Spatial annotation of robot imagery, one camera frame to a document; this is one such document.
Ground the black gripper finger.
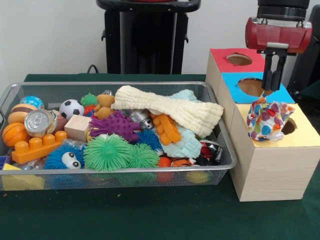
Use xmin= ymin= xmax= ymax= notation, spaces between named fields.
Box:
xmin=271 ymin=55 xmax=288 ymax=91
xmin=261 ymin=53 xmax=273 ymax=91

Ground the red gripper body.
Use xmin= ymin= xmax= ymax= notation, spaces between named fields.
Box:
xmin=244 ymin=16 xmax=313 ymax=55

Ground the white cloth with coloured dots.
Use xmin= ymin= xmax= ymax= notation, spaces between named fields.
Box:
xmin=246 ymin=91 xmax=297 ymax=142

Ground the cream knitted cloth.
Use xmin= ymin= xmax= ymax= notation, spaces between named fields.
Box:
xmin=110 ymin=85 xmax=225 ymax=138

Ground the wooden box with three holes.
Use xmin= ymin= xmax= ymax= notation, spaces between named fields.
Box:
xmin=205 ymin=47 xmax=320 ymax=202

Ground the silver mesh bin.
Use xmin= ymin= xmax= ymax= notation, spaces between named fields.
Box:
xmin=0 ymin=81 xmax=238 ymax=192

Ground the black stand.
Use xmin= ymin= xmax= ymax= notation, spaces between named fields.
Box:
xmin=286 ymin=4 xmax=320 ymax=95

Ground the dark green table cloth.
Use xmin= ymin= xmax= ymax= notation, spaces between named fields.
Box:
xmin=0 ymin=73 xmax=320 ymax=240
xmin=299 ymin=82 xmax=320 ymax=101

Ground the light blue knitted cloth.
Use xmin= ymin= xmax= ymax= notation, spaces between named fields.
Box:
xmin=162 ymin=89 xmax=204 ymax=158

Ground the orange plastic building block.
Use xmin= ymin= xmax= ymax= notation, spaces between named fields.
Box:
xmin=150 ymin=112 xmax=183 ymax=145

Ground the purple spiky toy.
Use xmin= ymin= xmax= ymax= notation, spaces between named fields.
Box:
xmin=89 ymin=111 xmax=141 ymax=143

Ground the large green spiky ball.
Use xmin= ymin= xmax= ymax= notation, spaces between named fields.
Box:
xmin=83 ymin=133 xmax=133 ymax=172

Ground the small soccer ball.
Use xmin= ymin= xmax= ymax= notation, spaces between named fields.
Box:
xmin=59 ymin=99 xmax=85 ymax=120

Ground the blue spiky ball with eyes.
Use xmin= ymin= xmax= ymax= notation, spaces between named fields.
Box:
xmin=43 ymin=144 xmax=86 ymax=170

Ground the silver drink can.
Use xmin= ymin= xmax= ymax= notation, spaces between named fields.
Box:
xmin=24 ymin=109 xmax=58 ymax=139

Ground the long orange building block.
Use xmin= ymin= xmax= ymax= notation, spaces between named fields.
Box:
xmin=11 ymin=130 xmax=68 ymax=165

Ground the orange toy basketball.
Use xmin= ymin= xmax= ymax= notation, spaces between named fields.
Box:
xmin=2 ymin=122 xmax=32 ymax=148

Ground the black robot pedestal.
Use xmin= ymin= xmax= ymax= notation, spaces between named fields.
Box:
xmin=96 ymin=0 xmax=202 ymax=75

